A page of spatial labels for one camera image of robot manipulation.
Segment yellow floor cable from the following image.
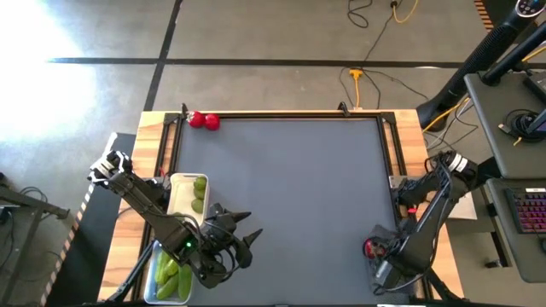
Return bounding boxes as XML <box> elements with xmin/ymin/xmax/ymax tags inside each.
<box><xmin>421</xmin><ymin>96</ymin><xmax>473</xmax><ymax>134</ymax></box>
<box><xmin>391</xmin><ymin>0</ymin><xmax>421</xmax><ymax>25</ymax></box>

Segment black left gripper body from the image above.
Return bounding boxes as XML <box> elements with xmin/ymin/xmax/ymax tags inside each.
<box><xmin>194</xmin><ymin>203</ymin><xmax>247</xmax><ymax>289</ymax></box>

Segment black platform with striped edge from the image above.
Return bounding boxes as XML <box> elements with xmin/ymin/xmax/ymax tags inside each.
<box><xmin>40</xmin><ymin>131</ymin><xmax>137</xmax><ymax>307</ymax></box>

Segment yellow power cord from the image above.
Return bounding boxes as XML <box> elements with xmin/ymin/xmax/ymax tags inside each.
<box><xmin>349</xmin><ymin>67</ymin><xmax>364</xmax><ymax>110</ymax></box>

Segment black tower fan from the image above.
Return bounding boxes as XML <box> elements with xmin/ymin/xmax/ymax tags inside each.
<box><xmin>415</xmin><ymin>0</ymin><xmax>546</xmax><ymax>131</ymax></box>

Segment white plastic bin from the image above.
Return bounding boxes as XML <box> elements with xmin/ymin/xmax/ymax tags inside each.
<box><xmin>166</xmin><ymin>171</ymin><xmax>211</xmax><ymax>228</ymax></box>

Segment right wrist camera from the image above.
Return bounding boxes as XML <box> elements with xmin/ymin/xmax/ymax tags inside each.
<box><xmin>374</xmin><ymin>259</ymin><xmax>403</xmax><ymax>292</ymax></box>

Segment white sheet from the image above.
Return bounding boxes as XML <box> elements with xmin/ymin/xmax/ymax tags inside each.
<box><xmin>443</xmin><ymin>194</ymin><xmax>478</xmax><ymax>221</ymax></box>

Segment black metal stand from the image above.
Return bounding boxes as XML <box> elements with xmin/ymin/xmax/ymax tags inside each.
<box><xmin>0</xmin><ymin>170</ymin><xmax>72</xmax><ymax>307</ymax></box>

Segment clear plastic bin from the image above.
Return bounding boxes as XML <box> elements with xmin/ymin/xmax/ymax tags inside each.
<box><xmin>142</xmin><ymin>239</ymin><xmax>195</xmax><ymax>306</ymax></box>
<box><xmin>364</xmin><ymin>224</ymin><xmax>423</xmax><ymax>306</ymax></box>

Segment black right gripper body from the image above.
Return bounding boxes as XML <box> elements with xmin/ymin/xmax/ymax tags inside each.
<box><xmin>374</xmin><ymin>232</ymin><xmax>409</xmax><ymax>268</ymax></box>

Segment grey side desk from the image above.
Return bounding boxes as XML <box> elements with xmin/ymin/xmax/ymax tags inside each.
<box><xmin>463</xmin><ymin>70</ymin><xmax>546</xmax><ymax>180</ymax></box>

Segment coiled black cable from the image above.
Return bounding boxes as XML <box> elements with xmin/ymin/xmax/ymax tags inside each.
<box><xmin>505</xmin><ymin>108</ymin><xmax>541</xmax><ymax>144</ymax></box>

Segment grey keyboard desk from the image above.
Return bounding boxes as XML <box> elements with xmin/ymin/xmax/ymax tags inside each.
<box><xmin>485</xmin><ymin>177</ymin><xmax>546</xmax><ymax>283</ymax></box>

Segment black floor cable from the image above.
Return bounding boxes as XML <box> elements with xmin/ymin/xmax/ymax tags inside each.
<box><xmin>339</xmin><ymin>3</ymin><xmax>430</xmax><ymax>110</ymax></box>

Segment dark grey table mat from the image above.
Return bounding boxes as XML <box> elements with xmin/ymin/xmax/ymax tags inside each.
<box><xmin>164</xmin><ymin>117</ymin><xmax>402</xmax><ymax>306</ymax></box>

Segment red plastic tomato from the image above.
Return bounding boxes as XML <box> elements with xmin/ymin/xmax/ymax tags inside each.
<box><xmin>187</xmin><ymin>110</ymin><xmax>206</xmax><ymax>130</ymax></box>
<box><xmin>203</xmin><ymin>113</ymin><xmax>222</xmax><ymax>131</ymax></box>
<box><xmin>363</xmin><ymin>237</ymin><xmax>380</xmax><ymax>260</ymax></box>

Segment backlit black keyboard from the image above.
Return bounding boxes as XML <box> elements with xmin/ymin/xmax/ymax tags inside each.
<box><xmin>505</xmin><ymin>187</ymin><xmax>546</xmax><ymax>235</ymax></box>

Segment black stand pole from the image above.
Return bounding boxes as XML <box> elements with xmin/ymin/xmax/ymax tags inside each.
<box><xmin>481</xmin><ymin>19</ymin><xmax>546</xmax><ymax>86</ymax></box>

